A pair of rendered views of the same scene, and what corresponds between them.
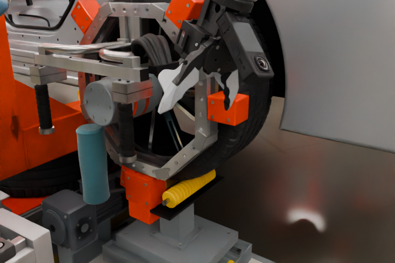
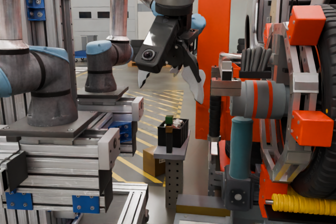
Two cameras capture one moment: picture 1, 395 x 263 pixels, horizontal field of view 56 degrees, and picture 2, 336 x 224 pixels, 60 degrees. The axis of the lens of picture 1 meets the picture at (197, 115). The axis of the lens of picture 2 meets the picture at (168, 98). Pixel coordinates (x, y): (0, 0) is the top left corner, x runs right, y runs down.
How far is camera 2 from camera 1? 0.65 m
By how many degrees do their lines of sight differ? 61
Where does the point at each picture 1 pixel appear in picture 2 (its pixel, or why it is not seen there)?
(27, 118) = not seen: hidden behind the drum
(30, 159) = (227, 134)
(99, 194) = (236, 171)
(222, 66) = (168, 60)
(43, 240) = (103, 145)
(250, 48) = (151, 42)
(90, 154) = (234, 137)
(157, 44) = (255, 54)
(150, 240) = not seen: outside the picture
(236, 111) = (302, 131)
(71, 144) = not seen: hidden behind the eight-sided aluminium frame
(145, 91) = (231, 90)
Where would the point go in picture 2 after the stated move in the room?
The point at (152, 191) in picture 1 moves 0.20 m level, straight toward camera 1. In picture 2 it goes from (267, 188) to (229, 206)
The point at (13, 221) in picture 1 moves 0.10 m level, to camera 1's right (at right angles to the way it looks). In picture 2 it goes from (109, 133) to (119, 144)
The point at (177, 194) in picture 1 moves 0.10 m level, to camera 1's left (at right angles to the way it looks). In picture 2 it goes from (280, 201) to (259, 187)
